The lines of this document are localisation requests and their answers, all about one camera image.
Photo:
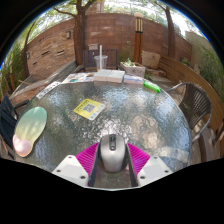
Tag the blue and white book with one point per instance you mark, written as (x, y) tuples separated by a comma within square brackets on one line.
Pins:
[(133, 79)]

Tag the green and pink mouse pad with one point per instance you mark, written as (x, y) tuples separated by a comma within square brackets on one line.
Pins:
[(31, 126)]

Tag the bright green marker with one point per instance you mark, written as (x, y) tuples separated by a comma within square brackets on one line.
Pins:
[(152, 86)]

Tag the grey wall box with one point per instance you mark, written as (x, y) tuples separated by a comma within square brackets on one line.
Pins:
[(93, 46)]

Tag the grey computer mouse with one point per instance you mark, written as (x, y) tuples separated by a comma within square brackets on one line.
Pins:
[(112, 155)]

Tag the curved wooden bench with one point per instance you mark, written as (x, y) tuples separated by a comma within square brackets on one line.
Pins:
[(186, 75)]

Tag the beige stone block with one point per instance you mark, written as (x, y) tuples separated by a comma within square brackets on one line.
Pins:
[(151, 60)]

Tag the dark wall lamp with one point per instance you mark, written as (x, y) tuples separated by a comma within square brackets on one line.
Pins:
[(68, 34), (28, 55)]

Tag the black metal chair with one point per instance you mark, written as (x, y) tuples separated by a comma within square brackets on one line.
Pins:
[(7, 121)]

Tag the thin curved tree trunk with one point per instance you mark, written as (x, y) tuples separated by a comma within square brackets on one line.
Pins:
[(25, 56)]

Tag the white plate with black characters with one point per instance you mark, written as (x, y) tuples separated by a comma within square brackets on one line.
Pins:
[(48, 90)]

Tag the clear plastic cup with straw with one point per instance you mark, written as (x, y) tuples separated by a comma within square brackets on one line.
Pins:
[(101, 62)]

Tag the pale flat box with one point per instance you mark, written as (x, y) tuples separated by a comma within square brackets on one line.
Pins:
[(116, 76), (101, 75)]

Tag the slim dark tree trunk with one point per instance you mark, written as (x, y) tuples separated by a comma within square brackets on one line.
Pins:
[(170, 33)]

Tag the yellow square card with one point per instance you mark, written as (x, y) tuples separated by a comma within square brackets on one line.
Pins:
[(89, 109)]

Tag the wooden post lamp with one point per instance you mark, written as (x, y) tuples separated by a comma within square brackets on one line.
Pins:
[(138, 36)]

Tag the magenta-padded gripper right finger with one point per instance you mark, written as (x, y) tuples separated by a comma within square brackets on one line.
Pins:
[(155, 168)]

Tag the dark wooden slatted chair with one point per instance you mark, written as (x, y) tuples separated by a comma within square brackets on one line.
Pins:
[(89, 58)]

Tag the thick tree trunk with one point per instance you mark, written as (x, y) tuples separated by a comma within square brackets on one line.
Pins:
[(79, 33)]

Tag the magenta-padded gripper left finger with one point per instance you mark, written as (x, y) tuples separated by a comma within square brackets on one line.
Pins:
[(71, 168)]

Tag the raised stone bed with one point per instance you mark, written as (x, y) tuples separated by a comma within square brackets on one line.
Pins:
[(43, 80)]

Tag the brown wicker chair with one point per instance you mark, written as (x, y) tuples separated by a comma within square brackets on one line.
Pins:
[(195, 103)]

